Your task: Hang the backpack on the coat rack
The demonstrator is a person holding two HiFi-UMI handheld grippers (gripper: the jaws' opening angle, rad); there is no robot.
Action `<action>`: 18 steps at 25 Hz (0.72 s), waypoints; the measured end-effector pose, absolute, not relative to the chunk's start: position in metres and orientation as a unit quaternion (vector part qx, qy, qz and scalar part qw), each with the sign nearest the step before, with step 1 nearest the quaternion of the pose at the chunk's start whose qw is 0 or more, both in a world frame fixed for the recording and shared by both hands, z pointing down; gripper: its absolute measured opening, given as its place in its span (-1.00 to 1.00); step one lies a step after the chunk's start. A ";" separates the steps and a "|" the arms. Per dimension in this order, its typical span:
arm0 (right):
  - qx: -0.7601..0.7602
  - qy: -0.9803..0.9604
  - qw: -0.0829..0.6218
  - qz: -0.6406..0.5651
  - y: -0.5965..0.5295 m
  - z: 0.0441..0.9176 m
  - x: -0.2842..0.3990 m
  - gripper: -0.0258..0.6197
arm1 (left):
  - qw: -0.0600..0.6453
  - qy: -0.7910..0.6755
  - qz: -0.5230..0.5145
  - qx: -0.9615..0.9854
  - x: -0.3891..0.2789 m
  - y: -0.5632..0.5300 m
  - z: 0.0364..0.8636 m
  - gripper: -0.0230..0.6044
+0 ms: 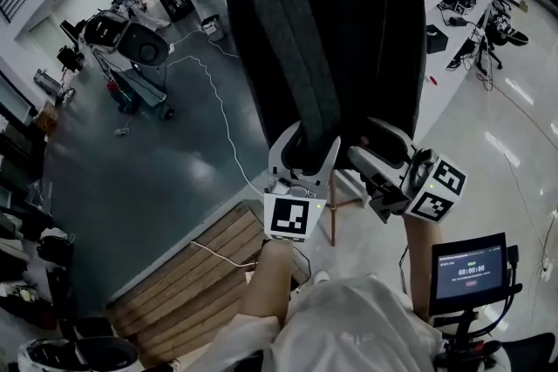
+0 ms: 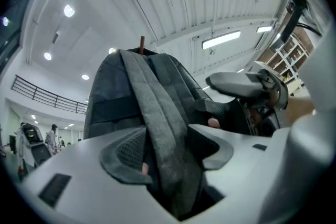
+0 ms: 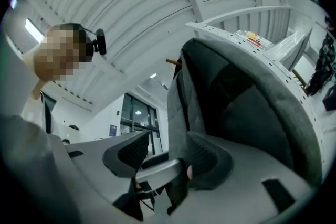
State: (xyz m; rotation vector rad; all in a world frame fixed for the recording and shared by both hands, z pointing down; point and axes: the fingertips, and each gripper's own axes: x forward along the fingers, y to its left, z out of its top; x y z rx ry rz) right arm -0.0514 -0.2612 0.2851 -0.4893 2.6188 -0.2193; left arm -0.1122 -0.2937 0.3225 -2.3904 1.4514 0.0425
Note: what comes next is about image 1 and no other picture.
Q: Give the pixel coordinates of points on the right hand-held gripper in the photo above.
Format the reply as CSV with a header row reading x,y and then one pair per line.
x,y
429,191

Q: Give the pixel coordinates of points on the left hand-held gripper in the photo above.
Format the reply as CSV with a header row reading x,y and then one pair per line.
x,y
290,215

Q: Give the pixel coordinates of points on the grey fabric backpack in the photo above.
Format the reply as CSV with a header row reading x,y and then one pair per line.
x,y
322,39

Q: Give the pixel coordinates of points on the person's left forearm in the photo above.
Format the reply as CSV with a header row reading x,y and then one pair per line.
x,y
268,279

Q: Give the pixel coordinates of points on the person's right forearm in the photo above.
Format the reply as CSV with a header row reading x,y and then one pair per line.
x,y
423,265

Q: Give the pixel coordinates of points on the red pen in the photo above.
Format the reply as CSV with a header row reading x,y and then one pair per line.
x,y
433,80

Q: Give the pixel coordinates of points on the person's white shoe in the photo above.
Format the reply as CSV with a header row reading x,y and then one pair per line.
x,y
321,277

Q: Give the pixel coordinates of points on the black box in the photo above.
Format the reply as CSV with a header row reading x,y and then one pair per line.
x,y
437,40

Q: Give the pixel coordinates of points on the small black monitor screen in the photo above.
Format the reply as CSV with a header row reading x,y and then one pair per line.
x,y
468,272

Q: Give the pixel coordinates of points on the white trash bin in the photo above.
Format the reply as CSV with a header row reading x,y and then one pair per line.
x,y
212,28

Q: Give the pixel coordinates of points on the wooden plank platform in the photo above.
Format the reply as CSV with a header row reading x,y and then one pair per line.
x,y
196,274

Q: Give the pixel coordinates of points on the black white tag block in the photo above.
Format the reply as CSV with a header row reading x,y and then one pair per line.
x,y
463,8

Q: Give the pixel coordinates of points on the black office chair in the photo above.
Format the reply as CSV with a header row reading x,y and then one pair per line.
x,y
514,37

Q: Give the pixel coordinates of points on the person's white shirt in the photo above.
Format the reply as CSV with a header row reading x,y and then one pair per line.
x,y
349,326

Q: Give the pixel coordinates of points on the metal wheeled cart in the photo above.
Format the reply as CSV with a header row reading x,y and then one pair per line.
x,y
139,91

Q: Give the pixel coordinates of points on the grey round machine housing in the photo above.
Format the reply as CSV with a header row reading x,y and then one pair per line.
x,y
139,43

